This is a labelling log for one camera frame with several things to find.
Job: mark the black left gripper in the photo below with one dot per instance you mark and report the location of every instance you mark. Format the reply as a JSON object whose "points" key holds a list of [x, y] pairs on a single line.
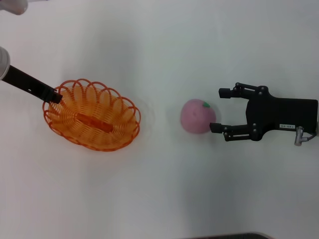
{"points": [[25, 81]]}

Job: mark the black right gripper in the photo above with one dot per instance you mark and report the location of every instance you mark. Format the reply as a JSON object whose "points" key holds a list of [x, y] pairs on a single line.
{"points": [[281, 114]]}

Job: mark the pink plush peach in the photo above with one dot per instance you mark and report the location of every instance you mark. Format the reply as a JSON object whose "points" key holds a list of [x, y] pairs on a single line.
{"points": [[197, 117]]}

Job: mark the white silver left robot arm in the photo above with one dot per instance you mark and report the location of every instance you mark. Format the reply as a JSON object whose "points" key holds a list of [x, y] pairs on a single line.
{"points": [[3, 62]]}

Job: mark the dark robot torso edge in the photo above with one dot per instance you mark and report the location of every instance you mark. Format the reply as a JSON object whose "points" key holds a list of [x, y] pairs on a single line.
{"points": [[231, 236]]}

